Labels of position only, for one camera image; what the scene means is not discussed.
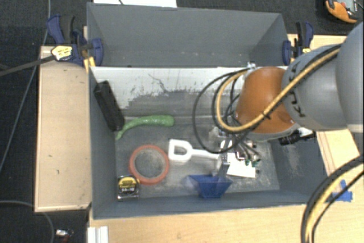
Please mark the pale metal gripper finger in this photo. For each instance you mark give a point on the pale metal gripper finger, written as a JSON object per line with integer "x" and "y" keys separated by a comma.
{"x": 224, "y": 168}
{"x": 216, "y": 136}

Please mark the blue square funnel cup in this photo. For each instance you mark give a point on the blue square funnel cup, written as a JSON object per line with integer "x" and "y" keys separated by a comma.
{"x": 211, "y": 187}

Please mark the white toy shovel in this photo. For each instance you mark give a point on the white toy shovel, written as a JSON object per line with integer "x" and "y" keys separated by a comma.
{"x": 179, "y": 156}

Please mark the green toy vegetable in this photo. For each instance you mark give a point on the green toy vegetable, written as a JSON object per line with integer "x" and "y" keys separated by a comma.
{"x": 150, "y": 121}

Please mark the yellow and black tape measure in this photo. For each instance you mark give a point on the yellow and black tape measure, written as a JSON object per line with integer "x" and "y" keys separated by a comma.
{"x": 128, "y": 186}

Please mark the grey metal bin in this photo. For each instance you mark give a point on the grey metal bin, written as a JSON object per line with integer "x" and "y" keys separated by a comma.
{"x": 176, "y": 42}

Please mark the black flat block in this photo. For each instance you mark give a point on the black flat block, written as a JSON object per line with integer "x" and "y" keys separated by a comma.
{"x": 109, "y": 106}

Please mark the pale wood board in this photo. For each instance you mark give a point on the pale wood board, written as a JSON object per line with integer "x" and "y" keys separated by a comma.
{"x": 64, "y": 136}

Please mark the black cylinder on white bracket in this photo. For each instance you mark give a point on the black cylinder on white bracket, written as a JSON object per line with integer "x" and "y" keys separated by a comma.
{"x": 291, "y": 138}

